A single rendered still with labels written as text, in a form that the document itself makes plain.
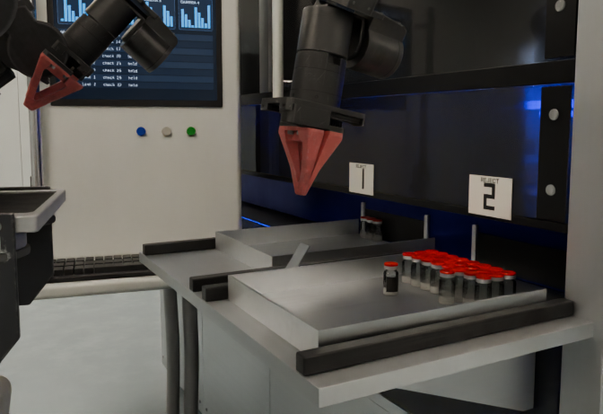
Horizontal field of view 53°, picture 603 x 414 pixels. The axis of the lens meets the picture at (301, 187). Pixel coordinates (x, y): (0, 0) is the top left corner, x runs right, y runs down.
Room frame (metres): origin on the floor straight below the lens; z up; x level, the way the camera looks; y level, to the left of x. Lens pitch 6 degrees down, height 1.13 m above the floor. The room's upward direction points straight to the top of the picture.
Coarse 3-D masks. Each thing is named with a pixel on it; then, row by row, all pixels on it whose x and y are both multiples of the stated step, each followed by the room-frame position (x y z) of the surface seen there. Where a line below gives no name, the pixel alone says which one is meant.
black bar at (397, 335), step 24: (504, 312) 0.71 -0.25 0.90; (528, 312) 0.72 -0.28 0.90; (552, 312) 0.74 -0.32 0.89; (384, 336) 0.63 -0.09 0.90; (408, 336) 0.63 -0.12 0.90; (432, 336) 0.65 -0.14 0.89; (456, 336) 0.66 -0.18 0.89; (480, 336) 0.68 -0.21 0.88; (312, 360) 0.57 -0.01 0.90; (336, 360) 0.59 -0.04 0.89; (360, 360) 0.60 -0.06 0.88
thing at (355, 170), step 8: (352, 168) 1.22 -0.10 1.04; (360, 168) 1.19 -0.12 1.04; (368, 168) 1.17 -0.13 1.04; (352, 176) 1.22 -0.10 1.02; (360, 176) 1.19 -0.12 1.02; (368, 176) 1.17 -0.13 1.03; (352, 184) 1.22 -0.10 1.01; (360, 184) 1.19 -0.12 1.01; (368, 184) 1.17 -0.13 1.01; (360, 192) 1.19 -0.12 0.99; (368, 192) 1.17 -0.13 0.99
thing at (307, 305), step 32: (384, 256) 0.95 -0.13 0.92; (256, 288) 0.85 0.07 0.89; (288, 288) 0.87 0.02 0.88; (320, 288) 0.88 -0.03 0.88; (352, 288) 0.88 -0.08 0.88; (416, 288) 0.88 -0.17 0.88; (544, 288) 0.76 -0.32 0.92; (288, 320) 0.66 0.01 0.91; (320, 320) 0.74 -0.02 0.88; (352, 320) 0.74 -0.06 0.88; (384, 320) 0.64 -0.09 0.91; (416, 320) 0.66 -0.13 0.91; (448, 320) 0.68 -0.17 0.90
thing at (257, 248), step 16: (304, 224) 1.27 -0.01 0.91; (320, 224) 1.29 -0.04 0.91; (336, 224) 1.31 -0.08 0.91; (352, 224) 1.33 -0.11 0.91; (224, 240) 1.14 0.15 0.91; (240, 240) 1.20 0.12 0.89; (256, 240) 1.22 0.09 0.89; (272, 240) 1.24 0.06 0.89; (288, 240) 1.25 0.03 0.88; (304, 240) 1.26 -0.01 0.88; (320, 240) 1.26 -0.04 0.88; (336, 240) 1.26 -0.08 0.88; (352, 240) 1.26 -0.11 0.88; (368, 240) 1.26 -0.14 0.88; (416, 240) 1.09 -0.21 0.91; (432, 240) 1.11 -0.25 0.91; (240, 256) 1.07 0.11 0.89; (256, 256) 1.01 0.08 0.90; (272, 256) 0.95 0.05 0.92; (288, 256) 0.97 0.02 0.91; (304, 256) 0.98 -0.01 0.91; (320, 256) 1.00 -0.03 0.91; (336, 256) 1.01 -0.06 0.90; (352, 256) 1.03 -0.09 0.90
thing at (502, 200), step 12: (480, 180) 0.91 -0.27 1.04; (492, 180) 0.89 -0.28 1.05; (504, 180) 0.87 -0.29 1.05; (480, 192) 0.91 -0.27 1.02; (504, 192) 0.87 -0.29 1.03; (468, 204) 0.93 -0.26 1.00; (480, 204) 0.91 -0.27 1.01; (492, 204) 0.89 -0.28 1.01; (504, 204) 0.86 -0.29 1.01; (492, 216) 0.89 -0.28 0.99; (504, 216) 0.86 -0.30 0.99
